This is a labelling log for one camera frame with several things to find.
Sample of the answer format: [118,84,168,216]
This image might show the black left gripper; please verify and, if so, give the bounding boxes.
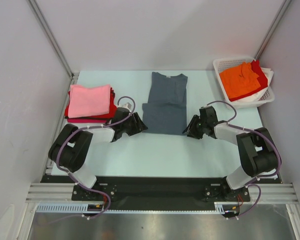
[121,112,148,137]

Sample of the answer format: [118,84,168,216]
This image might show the grey blue t shirt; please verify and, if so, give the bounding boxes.
[142,72,188,136]

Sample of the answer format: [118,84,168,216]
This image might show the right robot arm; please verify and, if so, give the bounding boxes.
[182,106,282,201]

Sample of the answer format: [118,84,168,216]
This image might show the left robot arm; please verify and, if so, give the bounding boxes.
[48,107,148,200]

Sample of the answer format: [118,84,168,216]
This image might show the red folded t shirt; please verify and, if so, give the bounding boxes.
[64,87,117,119]

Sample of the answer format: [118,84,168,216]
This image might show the pink folded t shirt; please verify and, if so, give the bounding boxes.
[68,84,111,118]

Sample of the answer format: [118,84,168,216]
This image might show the magenta folded t shirt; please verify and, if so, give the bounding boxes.
[66,118,111,124]

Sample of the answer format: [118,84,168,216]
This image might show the orange t shirt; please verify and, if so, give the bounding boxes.
[219,62,260,102]

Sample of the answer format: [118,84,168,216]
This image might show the white plastic basket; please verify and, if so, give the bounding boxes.
[212,56,275,109]

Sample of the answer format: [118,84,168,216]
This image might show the red t shirt in basket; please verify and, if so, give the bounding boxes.
[250,60,268,90]

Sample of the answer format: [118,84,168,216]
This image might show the white t shirt in basket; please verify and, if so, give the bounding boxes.
[232,67,274,104]

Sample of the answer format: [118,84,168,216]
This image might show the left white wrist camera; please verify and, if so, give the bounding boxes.
[121,102,132,111]

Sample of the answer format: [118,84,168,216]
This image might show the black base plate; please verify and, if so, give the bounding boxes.
[39,174,282,212]

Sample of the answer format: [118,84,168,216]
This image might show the white slotted cable duct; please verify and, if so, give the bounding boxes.
[36,202,239,216]

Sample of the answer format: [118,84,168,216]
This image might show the left aluminium frame post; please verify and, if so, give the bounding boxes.
[26,0,74,79]

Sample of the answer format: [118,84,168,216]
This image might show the aluminium frame post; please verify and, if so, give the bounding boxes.
[254,0,294,60]
[26,0,74,79]

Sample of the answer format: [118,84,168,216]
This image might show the right aluminium frame post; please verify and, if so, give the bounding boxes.
[254,0,294,60]

